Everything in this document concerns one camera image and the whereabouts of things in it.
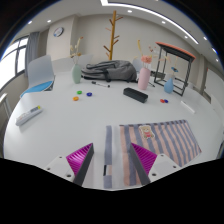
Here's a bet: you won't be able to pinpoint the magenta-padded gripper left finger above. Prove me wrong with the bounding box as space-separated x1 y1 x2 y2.
44 142 95 187

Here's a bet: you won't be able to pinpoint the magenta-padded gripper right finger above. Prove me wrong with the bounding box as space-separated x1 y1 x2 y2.
128 142 183 186

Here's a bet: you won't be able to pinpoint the striped towel with bear print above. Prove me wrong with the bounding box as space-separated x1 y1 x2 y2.
103 119 203 190

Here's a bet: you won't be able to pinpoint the black rectangular case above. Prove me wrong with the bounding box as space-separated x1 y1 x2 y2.
122 87 149 104

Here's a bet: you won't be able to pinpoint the white flat bar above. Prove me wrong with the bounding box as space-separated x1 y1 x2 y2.
180 99 197 115

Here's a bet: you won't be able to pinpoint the white remote control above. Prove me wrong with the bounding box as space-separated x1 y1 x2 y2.
15 105 44 127

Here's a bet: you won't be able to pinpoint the blue vase with dried flowers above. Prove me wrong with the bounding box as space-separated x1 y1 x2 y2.
163 54 179 94

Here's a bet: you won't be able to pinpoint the black marker pen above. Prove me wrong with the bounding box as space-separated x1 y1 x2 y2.
91 80 111 89

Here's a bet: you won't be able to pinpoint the pink vase with dried flowers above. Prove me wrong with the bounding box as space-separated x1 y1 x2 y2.
137 39 158 91

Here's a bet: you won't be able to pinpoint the green vase with dried flowers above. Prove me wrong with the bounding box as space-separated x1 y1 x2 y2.
69 36 84 85

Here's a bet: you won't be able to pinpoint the grey backpack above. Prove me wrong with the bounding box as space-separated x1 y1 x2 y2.
80 59 138 83

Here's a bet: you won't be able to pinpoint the white chair with blue cushion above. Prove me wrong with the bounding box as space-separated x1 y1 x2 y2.
19 54 56 99

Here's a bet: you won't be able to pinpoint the window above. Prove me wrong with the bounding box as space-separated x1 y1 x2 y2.
0 36 29 91

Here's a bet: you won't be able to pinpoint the grey curtain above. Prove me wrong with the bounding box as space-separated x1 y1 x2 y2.
24 31 41 76

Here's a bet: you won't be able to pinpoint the wooden coat rack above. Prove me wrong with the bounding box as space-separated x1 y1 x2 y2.
102 9 124 62

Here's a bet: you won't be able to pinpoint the round ceiling spot lights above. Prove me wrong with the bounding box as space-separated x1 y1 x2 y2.
27 9 221 63

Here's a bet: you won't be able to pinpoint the long ceiling light strip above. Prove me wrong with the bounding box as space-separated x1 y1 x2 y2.
99 0 200 45

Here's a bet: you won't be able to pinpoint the black frame stand orange top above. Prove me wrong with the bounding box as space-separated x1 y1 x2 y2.
153 41 197 97

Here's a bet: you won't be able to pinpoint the round wall clock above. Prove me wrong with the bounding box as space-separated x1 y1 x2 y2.
53 26 65 38

